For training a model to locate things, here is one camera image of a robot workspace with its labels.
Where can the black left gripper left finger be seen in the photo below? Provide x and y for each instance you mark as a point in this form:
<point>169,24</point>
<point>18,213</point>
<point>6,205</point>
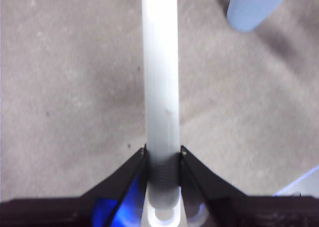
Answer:
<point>74,212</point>

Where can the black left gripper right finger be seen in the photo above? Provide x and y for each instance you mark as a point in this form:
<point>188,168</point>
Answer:
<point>249,212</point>

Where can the blue ribbed plastic cup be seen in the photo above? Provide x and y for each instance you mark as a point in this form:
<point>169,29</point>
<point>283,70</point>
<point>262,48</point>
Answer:
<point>251,10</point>

